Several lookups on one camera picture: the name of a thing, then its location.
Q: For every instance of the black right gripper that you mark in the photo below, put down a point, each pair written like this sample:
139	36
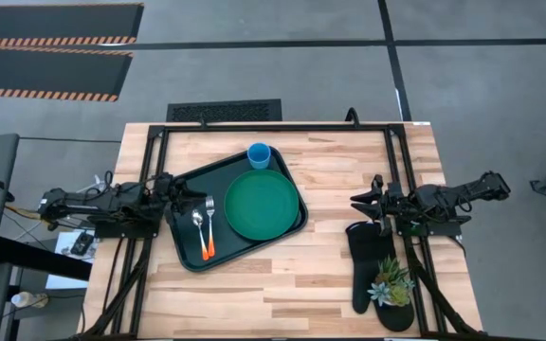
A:
398	201

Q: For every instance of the potted succulent plant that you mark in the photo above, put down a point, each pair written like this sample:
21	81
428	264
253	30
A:
391	286

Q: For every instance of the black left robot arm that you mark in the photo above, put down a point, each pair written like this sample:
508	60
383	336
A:
102	203

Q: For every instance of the black oven mitt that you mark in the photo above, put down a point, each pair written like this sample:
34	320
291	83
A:
368	256

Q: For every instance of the dark green plastic tray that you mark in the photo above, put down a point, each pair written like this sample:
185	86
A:
187	189

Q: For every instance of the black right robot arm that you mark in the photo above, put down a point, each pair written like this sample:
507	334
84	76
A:
458	194

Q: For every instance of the white paper sheet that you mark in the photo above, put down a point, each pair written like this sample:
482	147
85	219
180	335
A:
67	277

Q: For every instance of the small black device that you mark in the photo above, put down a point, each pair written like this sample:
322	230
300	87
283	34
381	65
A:
82	244

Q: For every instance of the green round plate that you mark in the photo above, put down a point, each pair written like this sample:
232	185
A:
261	206

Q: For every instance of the clear water bottle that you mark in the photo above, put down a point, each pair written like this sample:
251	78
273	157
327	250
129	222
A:
26	299

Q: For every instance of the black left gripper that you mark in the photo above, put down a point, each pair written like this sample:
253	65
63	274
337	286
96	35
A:
166	194

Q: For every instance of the black metal table frame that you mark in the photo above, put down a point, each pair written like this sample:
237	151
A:
278	128

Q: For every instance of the black hazard-striped floor mat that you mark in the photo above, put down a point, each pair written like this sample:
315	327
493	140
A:
55	21
45	71

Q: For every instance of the blue plastic cup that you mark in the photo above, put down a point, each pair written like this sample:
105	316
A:
259	155

